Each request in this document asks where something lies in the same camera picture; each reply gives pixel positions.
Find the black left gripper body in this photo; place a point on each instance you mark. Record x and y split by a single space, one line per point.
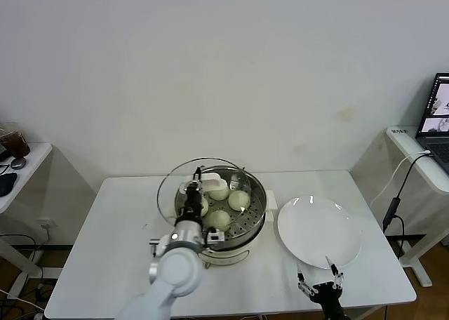
192 204

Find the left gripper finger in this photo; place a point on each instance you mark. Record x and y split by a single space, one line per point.
197 174
184 188

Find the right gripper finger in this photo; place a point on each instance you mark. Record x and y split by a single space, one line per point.
305 285
335 271

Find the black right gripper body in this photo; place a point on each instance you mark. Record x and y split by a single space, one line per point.
326 292

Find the white steamed baozi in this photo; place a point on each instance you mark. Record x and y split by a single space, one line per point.
218 220
205 207
219 194
239 200

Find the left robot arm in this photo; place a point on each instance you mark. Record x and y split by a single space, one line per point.
175 271

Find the perforated steel steamer basket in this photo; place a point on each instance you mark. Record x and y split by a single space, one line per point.
252 207

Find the white round plate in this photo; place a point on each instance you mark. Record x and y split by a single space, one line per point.
315 232

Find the white laptop desk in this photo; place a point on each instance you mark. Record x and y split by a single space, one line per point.
403 141

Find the white side table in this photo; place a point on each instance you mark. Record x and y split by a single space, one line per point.
35 158

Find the small printed desk label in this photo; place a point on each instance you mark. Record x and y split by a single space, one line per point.
401 131

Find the dark open laptop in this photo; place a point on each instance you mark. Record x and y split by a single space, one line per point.
435 148

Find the iced coffee plastic cup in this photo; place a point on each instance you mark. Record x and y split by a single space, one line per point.
19 144

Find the black computer mouse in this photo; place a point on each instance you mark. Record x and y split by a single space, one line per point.
7 184

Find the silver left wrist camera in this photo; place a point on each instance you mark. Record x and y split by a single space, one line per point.
214 236

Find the white wall outlet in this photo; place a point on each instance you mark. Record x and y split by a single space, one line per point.
47 224

